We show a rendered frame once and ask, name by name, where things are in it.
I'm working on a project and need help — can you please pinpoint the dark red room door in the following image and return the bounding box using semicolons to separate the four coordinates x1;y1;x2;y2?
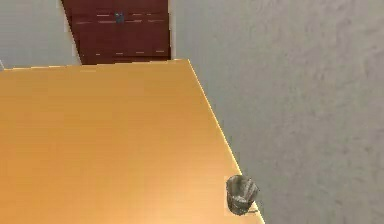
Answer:
60;0;172;66

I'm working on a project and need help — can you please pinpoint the grey metal bin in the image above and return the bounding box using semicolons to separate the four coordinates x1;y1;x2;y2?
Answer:
225;174;260;216

